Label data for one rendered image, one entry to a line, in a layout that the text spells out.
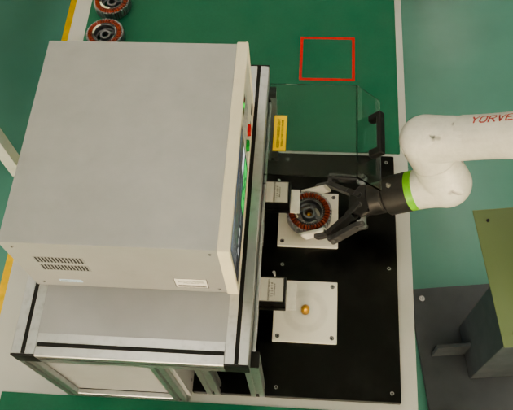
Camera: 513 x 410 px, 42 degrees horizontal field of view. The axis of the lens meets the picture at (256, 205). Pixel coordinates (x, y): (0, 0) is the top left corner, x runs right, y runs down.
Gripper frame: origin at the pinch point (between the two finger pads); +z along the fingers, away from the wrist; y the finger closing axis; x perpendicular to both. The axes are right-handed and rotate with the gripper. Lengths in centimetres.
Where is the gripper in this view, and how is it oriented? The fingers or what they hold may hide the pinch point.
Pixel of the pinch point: (309, 213)
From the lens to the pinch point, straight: 168.0
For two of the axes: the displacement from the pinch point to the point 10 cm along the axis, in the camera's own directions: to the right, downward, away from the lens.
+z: -8.4, 2.0, 5.1
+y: 0.6, -8.9, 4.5
